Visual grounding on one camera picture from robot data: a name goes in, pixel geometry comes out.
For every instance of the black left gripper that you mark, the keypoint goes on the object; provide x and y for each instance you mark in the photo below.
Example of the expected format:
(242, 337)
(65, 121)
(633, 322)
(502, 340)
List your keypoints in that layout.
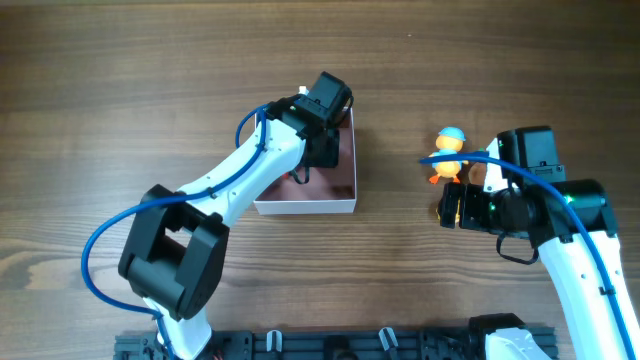
(329, 157)

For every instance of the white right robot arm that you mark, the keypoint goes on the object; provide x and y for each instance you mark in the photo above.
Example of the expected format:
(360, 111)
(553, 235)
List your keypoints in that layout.
(573, 231)

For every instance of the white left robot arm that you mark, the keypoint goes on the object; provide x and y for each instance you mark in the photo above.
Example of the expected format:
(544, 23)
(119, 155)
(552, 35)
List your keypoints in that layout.
(175, 251)

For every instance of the orange duck toy blue hat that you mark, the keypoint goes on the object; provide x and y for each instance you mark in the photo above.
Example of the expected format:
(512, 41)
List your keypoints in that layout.
(450, 141)

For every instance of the brown plush toy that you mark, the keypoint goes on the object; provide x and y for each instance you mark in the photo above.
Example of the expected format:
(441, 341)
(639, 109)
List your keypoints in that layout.
(477, 173)

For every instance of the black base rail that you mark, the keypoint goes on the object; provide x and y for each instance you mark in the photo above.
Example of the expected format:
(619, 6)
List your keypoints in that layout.
(428, 343)

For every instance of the white pink-lined open box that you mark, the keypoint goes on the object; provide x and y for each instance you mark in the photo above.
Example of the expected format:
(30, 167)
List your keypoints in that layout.
(329, 190)

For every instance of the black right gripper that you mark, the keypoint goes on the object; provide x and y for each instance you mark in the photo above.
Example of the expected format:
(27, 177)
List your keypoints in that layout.
(448, 211)

